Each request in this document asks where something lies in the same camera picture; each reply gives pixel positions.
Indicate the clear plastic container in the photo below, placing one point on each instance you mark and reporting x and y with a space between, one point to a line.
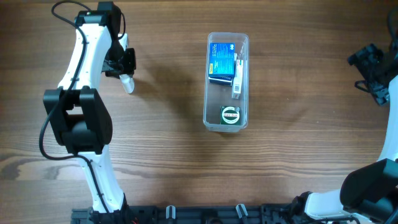
217 96

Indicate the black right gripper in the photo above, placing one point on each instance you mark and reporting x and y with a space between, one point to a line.
367 61

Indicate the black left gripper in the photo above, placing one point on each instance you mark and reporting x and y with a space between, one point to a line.
129 60

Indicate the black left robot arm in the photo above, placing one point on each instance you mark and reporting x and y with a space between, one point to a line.
78 117

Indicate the blue VapoDrops box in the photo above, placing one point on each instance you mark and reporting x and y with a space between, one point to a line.
221 59

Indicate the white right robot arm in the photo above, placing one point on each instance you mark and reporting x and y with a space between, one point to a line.
369 193

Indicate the white blue Hansaplast box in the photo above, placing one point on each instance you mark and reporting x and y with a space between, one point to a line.
221 80

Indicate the white green medicine box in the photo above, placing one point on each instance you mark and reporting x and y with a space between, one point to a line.
238 79

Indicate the green Zam-Buk box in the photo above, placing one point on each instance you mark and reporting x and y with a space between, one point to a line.
230 115

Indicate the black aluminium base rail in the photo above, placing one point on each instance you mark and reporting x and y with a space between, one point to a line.
261 214

